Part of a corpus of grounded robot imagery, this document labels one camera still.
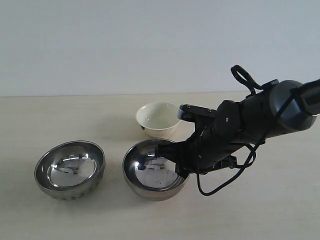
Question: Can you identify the ribbed steel bowl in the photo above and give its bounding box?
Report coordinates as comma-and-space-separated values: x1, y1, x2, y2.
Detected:
33, 140, 106, 201

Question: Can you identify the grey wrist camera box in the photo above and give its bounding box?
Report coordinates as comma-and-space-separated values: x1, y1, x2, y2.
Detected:
177, 104, 217, 123

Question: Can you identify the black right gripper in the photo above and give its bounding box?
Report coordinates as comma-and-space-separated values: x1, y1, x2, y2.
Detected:
155, 100, 253, 177

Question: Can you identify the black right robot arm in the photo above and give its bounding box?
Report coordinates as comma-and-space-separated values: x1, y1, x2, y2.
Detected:
154, 80, 320, 174

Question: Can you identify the smooth steel bowl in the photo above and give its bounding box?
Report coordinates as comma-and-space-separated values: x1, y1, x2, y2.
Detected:
122, 138, 189, 202

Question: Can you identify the black camera cable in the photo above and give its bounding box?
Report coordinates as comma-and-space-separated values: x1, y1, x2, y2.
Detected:
196, 64, 301, 197

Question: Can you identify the white ceramic bowl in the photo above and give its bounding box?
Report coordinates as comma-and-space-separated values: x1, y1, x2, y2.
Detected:
135, 102, 182, 139

